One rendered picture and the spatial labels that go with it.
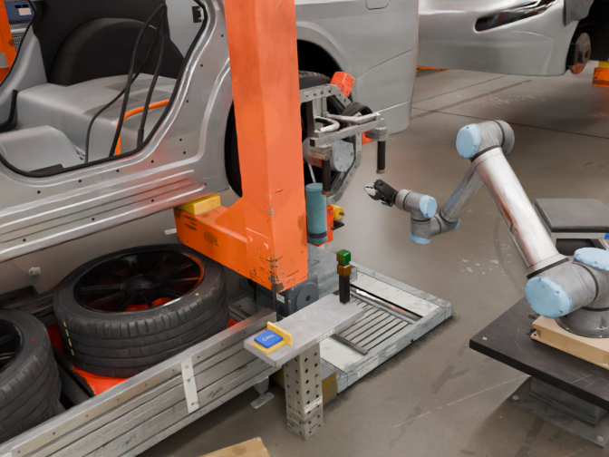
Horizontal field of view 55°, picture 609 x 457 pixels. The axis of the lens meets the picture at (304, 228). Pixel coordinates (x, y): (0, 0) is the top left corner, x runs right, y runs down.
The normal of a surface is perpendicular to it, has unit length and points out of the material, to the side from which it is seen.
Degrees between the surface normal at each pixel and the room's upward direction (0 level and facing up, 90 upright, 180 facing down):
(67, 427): 90
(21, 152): 50
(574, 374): 0
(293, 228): 90
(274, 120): 90
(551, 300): 94
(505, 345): 0
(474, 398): 0
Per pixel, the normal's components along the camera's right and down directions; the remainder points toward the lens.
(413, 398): -0.05, -0.91
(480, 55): -0.48, 0.66
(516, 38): -0.22, 0.40
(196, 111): 0.68, 0.27
